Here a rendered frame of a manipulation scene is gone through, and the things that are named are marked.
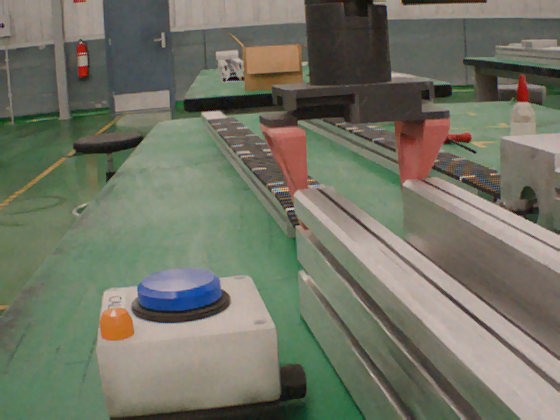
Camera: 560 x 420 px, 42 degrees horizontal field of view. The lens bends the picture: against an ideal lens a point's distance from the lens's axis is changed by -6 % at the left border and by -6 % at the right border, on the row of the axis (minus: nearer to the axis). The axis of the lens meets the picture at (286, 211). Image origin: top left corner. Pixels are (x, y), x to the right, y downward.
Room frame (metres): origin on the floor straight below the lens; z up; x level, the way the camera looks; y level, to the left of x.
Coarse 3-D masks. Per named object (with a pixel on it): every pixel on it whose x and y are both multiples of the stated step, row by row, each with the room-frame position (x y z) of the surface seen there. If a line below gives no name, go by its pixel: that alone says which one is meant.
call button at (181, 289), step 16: (160, 272) 0.35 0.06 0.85; (176, 272) 0.35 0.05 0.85; (192, 272) 0.35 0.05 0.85; (208, 272) 0.35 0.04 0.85; (144, 288) 0.33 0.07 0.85; (160, 288) 0.33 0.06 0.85; (176, 288) 0.32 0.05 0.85; (192, 288) 0.32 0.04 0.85; (208, 288) 0.33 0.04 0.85; (144, 304) 0.33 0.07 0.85; (160, 304) 0.32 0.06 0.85; (176, 304) 0.32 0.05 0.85; (192, 304) 0.32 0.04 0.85
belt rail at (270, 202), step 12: (204, 120) 1.53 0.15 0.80; (216, 132) 1.30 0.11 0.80; (216, 144) 1.31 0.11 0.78; (228, 156) 1.13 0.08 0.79; (240, 168) 0.99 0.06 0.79; (252, 180) 0.91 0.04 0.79; (264, 192) 0.84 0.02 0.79; (264, 204) 0.80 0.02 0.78; (276, 204) 0.72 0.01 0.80; (276, 216) 0.73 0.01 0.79; (288, 228) 0.67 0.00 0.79
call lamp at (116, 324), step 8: (104, 312) 0.30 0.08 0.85; (112, 312) 0.30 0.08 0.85; (120, 312) 0.30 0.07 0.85; (128, 312) 0.31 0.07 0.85; (104, 320) 0.30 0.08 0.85; (112, 320) 0.30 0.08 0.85; (120, 320) 0.30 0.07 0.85; (128, 320) 0.30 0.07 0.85; (104, 328) 0.30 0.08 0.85; (112, 328) 0.30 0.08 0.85; (120, 328) 0.30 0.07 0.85; (128, 328) 0.30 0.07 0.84; (104, 336) 0.30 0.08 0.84; (112, 336) 0.30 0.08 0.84; (120, 336) 0.30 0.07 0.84; (128, 336) 0.30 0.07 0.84
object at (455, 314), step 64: (320, 192) 0.46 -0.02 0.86; (448, 192) 0.44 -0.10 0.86; (320, 256) 0.40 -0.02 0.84; (384, 256) 0.32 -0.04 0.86; (448, 256) 0.41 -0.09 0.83; (512, 256) 0.33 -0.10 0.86; (320, 320) 0.41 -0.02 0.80; (384, 320) 0.30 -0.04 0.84; (448, 320) 0.24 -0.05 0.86; (512, 320) 0.33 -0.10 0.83; (384, 384) 0.30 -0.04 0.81; (448, 384) 0.24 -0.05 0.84; (512, 384) 0.18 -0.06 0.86
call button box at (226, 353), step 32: (128, 288) 0.37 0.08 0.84; (224, 288) 0.36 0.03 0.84; (256, 288) 0.36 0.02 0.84; (160, 320) 0.32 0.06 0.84; (192, 320) 0.32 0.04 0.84; (224, 320) 0.32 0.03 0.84; (256, 320) 0.31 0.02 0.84; (128, 352) 0.30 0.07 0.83; (160, 352) 0.30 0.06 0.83; (192, 352) 0.30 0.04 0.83; (224, 352) 0.30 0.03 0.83; (256, 352) 0.31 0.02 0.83; (128, 384) 0.30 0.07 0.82; (160, 384) 0.30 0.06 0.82; (192, 384) 0.30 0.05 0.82; (224, 384) 0.30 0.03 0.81; (256, 384) 0.30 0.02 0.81; (288, 384) 0.34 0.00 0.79; (128, 416) 0.30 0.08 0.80; (160, 416) 0.30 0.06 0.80; (192, 416) 0.30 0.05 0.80; (224, 416) 0.30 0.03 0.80; (256, 416) 0.30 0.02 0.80
